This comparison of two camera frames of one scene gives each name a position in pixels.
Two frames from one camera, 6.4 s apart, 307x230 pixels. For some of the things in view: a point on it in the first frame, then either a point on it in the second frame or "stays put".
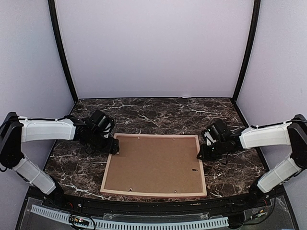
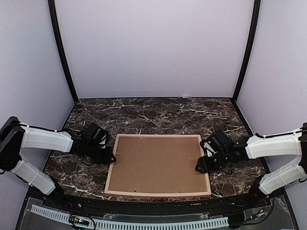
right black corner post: x=256 y=12 stays put
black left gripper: x=110 y=147 to x=107 y=159
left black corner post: x=53 y=10 stays put
